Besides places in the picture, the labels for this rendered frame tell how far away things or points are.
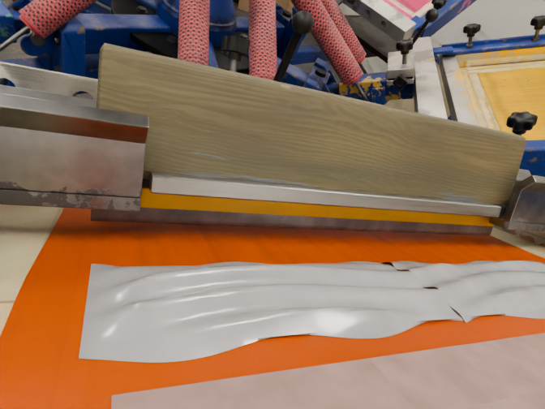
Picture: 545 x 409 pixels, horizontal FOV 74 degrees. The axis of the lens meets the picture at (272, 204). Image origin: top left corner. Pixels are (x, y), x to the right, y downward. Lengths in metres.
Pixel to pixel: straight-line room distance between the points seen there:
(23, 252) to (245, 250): 0.12
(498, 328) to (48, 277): 0.22
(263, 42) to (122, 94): 0.49
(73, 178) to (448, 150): 0.27
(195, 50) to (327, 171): 0.41
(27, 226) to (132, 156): 0.08
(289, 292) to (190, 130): 0.11
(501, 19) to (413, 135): 2.64
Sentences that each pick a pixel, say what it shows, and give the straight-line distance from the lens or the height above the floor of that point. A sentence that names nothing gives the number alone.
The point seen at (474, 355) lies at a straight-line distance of 0.20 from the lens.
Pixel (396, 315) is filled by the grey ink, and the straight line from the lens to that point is 0.19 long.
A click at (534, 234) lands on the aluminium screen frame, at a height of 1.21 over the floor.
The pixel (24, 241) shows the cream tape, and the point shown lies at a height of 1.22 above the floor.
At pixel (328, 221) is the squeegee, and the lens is 0.28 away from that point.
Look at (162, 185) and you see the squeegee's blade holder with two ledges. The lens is 0.21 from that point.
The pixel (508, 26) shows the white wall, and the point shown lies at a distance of 2.88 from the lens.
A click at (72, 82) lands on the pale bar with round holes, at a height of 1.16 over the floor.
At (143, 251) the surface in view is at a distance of 0.22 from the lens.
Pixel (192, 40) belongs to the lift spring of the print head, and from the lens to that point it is 0.64.
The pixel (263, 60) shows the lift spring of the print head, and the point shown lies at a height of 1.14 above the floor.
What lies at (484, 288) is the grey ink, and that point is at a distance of 0.27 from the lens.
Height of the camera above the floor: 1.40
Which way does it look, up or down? 43 degrees down
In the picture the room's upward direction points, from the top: 28 degrees clockwise
